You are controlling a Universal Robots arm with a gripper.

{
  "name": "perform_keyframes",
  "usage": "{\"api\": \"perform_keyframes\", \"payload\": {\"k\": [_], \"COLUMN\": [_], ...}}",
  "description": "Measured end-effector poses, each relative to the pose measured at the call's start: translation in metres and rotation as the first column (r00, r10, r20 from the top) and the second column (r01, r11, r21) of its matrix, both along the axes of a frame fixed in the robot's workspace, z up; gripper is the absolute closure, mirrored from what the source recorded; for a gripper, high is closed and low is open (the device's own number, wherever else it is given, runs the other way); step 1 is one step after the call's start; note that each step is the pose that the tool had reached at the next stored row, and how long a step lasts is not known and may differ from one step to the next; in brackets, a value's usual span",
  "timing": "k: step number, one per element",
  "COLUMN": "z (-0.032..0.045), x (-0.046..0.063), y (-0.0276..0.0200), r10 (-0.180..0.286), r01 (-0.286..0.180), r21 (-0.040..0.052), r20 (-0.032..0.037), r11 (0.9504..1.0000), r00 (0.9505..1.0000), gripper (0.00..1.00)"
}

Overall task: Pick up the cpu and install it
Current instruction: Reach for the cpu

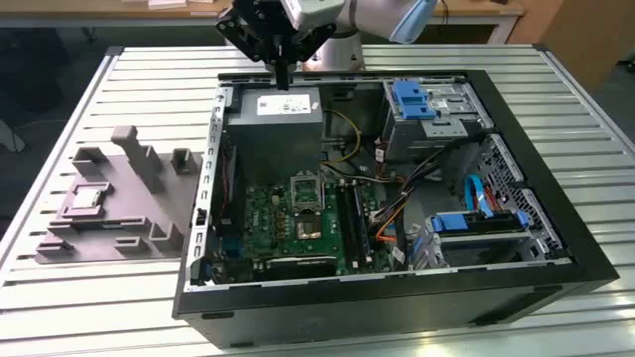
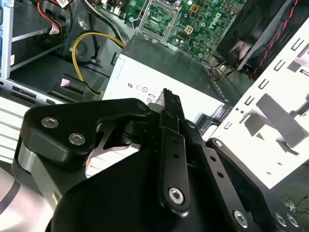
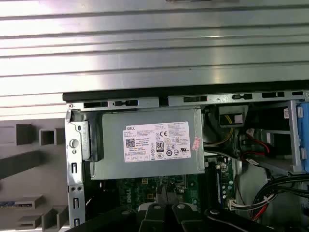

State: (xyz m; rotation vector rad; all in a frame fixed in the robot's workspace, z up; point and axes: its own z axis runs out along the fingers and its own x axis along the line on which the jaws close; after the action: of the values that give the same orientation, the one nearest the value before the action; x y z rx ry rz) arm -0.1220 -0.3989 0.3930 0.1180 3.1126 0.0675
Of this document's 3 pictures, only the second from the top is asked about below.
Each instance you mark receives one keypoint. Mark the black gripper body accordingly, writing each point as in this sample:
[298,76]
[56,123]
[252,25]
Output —
[116,198]

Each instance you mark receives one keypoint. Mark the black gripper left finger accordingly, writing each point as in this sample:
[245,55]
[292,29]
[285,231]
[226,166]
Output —
[60,145]

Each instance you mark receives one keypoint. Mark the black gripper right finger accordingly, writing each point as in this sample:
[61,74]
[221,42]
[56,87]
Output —
[214,166]

